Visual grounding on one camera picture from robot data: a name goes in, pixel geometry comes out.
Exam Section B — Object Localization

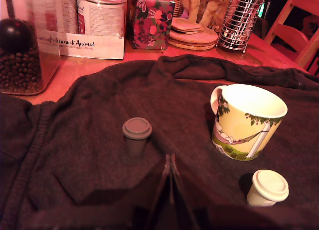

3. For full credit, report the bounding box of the cream white coffee capsule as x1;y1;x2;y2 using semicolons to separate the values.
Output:
246;169;290;207

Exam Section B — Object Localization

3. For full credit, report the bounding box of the glass jar of coffee beans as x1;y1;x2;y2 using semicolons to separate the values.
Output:
0;0;61;96

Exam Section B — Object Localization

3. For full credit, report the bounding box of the yellow hammock print mug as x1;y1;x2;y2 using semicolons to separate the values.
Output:
210;84;289;162

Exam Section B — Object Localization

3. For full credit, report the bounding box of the dark brown knitted cloth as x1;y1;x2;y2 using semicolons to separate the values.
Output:
0;53;319;230

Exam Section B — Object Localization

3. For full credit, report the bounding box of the white printed cardboard tray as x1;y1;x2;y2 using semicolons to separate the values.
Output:
37;32;125;60

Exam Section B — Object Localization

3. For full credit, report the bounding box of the small cork coaster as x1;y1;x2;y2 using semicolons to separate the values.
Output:
171;27;205;36
171;17;203;31

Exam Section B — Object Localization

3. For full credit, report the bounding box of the floral tissue box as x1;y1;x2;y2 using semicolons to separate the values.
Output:
128;0;176;51

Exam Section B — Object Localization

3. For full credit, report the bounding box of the orange tabby cat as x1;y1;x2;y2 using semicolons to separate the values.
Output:
181;0;235;33

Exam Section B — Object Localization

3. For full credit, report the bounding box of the wooden chair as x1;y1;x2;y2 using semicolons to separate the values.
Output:
264;0;319;69

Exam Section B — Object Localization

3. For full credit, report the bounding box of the black round ball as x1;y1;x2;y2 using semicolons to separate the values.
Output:
0;17;33;54

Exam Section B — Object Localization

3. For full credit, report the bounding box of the chrome wire utensil rack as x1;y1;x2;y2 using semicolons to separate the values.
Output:
215;0;269;53

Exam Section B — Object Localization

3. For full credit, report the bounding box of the wicker basket with handle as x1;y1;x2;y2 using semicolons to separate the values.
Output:
163;0;185;18

